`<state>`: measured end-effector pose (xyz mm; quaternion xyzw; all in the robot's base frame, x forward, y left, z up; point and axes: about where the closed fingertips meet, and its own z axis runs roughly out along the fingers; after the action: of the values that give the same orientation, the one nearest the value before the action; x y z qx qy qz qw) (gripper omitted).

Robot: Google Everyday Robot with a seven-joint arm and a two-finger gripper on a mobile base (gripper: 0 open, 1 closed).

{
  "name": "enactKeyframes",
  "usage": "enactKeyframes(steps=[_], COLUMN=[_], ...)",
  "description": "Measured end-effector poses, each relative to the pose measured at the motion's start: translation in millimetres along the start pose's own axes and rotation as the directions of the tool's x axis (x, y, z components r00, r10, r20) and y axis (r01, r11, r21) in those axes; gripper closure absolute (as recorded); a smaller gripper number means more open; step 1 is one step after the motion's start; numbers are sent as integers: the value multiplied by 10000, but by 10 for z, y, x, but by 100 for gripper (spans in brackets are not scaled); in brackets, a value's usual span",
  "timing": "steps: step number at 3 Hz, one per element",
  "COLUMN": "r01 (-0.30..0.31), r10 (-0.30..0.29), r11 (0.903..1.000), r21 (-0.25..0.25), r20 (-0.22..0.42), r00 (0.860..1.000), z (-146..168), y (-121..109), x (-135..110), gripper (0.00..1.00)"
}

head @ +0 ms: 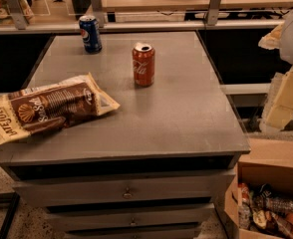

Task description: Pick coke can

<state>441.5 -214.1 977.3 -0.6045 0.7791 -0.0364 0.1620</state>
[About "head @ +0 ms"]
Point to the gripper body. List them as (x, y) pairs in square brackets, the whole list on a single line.
[(278, 111)]

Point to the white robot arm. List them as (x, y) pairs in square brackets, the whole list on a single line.
[(281, 38)]

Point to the red can in box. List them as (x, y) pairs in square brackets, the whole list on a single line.
[(244, 193)]

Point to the red coke can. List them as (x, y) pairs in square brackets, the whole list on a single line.
[(143, 64)]

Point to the blue pepsi can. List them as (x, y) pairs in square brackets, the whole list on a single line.
[(90, 33)]

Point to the cardboard box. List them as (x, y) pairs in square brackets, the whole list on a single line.
[(269, 162)]

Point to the clear plastic bottle in box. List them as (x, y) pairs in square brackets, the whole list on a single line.
[(276, 205)]

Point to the grey drawer cabinet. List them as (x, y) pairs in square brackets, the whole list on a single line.
[(174, 144)]

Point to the metal drawer knob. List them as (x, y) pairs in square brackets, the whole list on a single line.
[(127, 194)]

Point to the brown chocolate snack bag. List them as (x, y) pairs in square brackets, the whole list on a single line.
[(60, 105)]

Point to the metal railing frame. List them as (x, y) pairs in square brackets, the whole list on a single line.
[(57, 18)]

